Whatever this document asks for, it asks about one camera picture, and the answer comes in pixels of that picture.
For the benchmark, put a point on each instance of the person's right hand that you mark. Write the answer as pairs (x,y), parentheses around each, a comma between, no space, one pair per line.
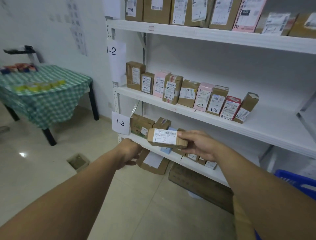
(202,144)

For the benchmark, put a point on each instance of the person's left hand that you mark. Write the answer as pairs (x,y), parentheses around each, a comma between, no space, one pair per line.
(128,150)

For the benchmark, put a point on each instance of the brown parcel marked 1-3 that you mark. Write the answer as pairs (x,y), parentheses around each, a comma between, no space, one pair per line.
(192,157)

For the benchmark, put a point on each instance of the long brown box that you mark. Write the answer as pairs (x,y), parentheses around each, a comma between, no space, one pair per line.
(201,161)

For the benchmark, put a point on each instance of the tape-wrapped brown parcel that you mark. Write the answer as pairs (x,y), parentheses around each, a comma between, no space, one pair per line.
(182,143)

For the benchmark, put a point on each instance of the brown box labelled 4004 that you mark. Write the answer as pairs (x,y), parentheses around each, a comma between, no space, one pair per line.
(211,165)

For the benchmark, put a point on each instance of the bottom-shelf brown parcels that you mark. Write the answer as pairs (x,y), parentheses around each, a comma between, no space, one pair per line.
(179,151)

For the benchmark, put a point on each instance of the green printed cardboard box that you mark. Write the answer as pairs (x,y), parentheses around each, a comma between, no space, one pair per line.
(138,123)

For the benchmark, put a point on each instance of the light blue box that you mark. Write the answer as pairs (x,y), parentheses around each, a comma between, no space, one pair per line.
(166,150)

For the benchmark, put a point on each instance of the small red box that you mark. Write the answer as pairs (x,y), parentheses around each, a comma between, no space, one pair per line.
(229,108)

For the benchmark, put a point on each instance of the pink box wrinkled label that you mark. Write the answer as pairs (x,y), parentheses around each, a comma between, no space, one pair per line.
(202,99)

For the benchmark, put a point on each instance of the brown parcel 1012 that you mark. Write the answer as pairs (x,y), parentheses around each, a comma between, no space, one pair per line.
(187,101)

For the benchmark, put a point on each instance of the brown box labelled 2490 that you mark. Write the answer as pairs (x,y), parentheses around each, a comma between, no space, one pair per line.
(221,92)

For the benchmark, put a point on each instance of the red-taped parcel marked 1-2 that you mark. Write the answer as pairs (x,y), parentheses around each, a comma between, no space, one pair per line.
(179,89)

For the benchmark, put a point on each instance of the white metal shelf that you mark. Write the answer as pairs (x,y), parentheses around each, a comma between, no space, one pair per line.
(259,123)

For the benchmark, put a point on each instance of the blue plastic crate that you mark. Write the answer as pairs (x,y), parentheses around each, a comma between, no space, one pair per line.
(296,180)

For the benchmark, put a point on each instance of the pink black lettered box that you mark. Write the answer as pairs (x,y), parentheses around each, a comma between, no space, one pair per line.
(249,22)

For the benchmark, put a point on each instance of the small parcel yellow tape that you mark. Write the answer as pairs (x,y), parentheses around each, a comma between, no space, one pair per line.
(179,12)

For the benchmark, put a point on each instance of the taped brown parcel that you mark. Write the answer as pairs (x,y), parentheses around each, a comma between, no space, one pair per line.
(274,24)

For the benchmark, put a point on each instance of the brown parcel marked 7936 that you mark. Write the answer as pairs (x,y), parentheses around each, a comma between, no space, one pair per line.
(139,10)

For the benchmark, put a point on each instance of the yellow taped parcel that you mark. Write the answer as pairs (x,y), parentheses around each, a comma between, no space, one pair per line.
(298,29)

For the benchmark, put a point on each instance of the person's right forearm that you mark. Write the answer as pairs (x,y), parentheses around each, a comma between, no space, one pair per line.
(271,197)

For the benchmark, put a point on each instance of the person's left forearm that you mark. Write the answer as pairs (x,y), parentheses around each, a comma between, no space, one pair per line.
(56,197)

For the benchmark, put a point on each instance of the torn brown cardboard sheet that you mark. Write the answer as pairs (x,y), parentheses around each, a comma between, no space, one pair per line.
(142,164)

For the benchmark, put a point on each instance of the white paper shelf label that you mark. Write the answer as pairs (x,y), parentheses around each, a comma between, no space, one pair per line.
(112,10)
(121,122)
(117,66)

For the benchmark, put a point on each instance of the flattened brown cardboard sheet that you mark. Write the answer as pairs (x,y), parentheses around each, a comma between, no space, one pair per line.
(197,185)

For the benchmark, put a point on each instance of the small white paper scrap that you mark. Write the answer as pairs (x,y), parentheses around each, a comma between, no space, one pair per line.
(195,194)

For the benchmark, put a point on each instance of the square floor drain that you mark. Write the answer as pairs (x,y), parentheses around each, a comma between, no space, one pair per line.
(77,162)

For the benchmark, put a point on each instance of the row of blue orange blocks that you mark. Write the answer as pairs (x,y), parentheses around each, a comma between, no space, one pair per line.
(19,68)

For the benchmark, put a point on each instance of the black side stand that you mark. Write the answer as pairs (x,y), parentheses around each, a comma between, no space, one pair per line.
(19,51)

